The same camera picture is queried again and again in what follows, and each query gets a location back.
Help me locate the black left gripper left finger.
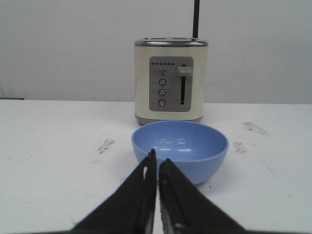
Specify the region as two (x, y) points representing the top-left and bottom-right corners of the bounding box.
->
(71, 150), (156, 234)

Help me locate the cream two-slot toaster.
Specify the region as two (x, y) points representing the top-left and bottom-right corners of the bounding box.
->
(134, 37), (208, 125)

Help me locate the light blue bowl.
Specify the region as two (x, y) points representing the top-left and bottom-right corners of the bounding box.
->
(132, 120), (229, 184)

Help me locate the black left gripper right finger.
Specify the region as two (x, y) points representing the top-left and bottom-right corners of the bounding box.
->
(159, 159), (246, 234)

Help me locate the black tripod pole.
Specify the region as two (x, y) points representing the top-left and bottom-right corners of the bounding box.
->
(192, 0), (200, 38)

